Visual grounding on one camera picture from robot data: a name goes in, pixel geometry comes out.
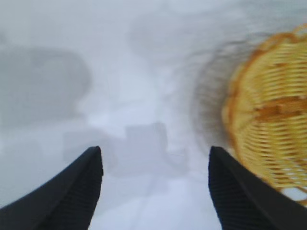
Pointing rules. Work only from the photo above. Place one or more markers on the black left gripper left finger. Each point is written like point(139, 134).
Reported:
point(69, 194)

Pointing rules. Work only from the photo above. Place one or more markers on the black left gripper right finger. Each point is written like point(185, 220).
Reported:
point(237, 198)

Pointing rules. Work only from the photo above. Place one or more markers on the yellow woven wicker basket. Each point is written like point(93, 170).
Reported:
point(271, 110)

